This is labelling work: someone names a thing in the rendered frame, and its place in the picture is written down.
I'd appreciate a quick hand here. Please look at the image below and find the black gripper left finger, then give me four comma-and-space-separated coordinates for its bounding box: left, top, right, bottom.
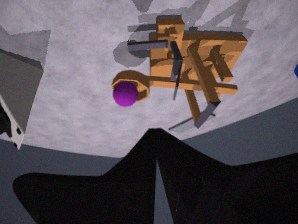
12, 128, 157, 224

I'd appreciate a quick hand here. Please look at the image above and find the blue mug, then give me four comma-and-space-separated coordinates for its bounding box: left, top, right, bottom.
291, 60, 298, 77

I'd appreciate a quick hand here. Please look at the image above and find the purple ball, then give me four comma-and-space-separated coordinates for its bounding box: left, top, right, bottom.
113, 80, 138, 107

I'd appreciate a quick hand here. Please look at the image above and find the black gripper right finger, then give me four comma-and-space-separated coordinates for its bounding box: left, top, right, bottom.
154, 128, 298, 224

